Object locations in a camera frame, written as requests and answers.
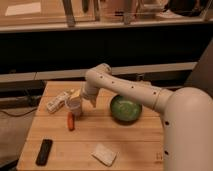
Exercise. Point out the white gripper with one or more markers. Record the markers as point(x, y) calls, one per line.
point(87, 92)

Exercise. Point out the white ceramic cup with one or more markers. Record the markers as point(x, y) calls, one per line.
point(75, 107)

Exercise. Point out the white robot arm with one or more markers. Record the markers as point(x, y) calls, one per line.
point(186, 115)

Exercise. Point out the green bowl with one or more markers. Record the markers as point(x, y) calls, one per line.
point(125, 110)

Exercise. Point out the white sponge block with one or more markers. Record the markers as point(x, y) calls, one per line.
point(104, 155)

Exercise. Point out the black remote control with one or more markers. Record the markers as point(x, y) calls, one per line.
point(44, 152)

